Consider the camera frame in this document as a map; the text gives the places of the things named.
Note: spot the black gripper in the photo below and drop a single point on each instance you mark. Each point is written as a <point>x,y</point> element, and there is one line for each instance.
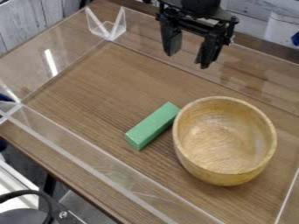
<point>201,17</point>

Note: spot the brown wooden bowl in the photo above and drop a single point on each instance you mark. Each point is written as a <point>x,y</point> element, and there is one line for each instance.
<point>224,140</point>

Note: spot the white container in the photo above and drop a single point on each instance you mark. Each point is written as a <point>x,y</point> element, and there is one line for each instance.
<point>281,27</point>

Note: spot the blue object at right edge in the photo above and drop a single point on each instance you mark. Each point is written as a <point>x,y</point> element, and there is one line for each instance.
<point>294,39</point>

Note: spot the clear acrylic enclosure wall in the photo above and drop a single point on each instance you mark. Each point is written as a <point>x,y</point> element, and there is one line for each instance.
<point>89,78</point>

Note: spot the green rectangular block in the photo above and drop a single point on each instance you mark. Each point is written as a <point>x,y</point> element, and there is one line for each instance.
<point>141,134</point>

